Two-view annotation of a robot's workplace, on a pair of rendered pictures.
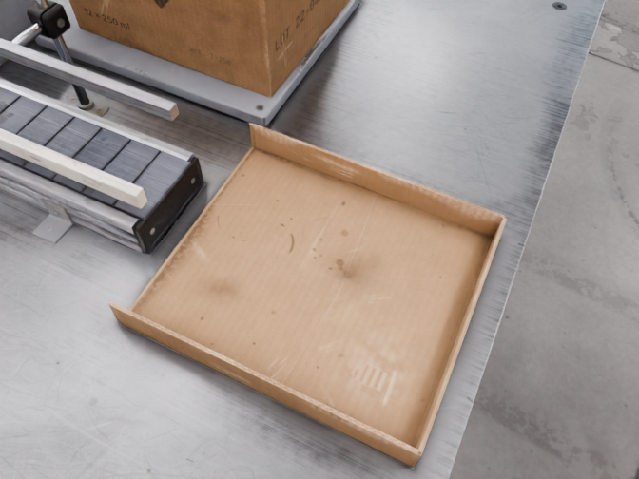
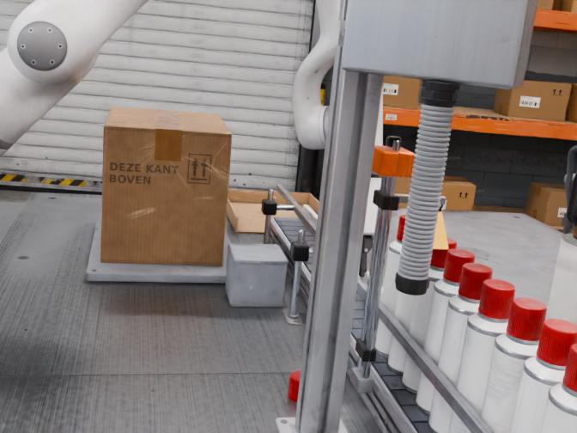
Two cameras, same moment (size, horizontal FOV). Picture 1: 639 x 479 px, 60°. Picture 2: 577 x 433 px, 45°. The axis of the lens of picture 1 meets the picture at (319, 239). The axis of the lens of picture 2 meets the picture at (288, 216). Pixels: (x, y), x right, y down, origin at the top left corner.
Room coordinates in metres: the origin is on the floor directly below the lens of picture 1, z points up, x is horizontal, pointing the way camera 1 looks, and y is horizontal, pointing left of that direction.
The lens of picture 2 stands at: (1.36, 1.47, 1.32)
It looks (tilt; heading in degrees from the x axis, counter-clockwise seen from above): 15 degrees down; 233
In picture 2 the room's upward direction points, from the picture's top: 6 degrees clockwise
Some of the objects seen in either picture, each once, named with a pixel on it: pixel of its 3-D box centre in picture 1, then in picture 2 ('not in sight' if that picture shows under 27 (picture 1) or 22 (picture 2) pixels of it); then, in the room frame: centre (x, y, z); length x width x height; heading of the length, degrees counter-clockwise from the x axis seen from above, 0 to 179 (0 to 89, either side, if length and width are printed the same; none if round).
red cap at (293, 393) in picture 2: not in sight; (300, 386); (0.80, 0.80, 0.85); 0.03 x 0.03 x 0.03
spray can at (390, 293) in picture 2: not in sight; (401, 285); (0.65, 0.82, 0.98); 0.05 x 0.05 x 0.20
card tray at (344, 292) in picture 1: (319, 268); (276, 210); (0.29, 0.00, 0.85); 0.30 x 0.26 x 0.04; 66
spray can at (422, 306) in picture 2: not in sight; (432, 314); (0.69, 0.92, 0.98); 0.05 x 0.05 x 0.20
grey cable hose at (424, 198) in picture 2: not in sight; (425, 190); (0.85, 1.02, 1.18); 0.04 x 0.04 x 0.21
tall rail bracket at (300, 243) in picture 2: not in sight; (309, 274); (0.63, 0.58, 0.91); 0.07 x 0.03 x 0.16; 156
